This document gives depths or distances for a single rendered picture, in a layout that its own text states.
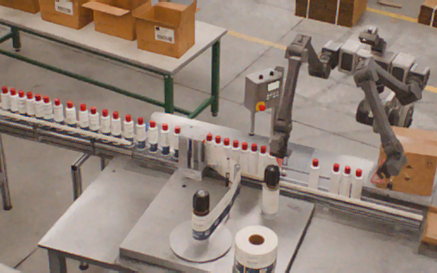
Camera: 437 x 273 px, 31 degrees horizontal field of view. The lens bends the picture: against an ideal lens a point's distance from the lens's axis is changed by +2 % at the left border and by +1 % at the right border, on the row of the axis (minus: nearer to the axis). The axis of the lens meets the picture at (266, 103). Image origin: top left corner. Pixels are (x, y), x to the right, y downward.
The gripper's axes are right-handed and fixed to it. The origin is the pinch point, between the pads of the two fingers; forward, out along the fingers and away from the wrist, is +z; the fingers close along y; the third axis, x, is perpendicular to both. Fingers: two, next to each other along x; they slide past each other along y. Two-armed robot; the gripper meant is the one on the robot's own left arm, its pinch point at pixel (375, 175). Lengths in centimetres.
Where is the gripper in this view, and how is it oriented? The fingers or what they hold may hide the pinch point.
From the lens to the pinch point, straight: 395.4
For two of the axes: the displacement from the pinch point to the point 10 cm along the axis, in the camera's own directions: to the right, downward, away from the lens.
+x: 6.7, 7.4, 0.7
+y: -4.4, 4.7, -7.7
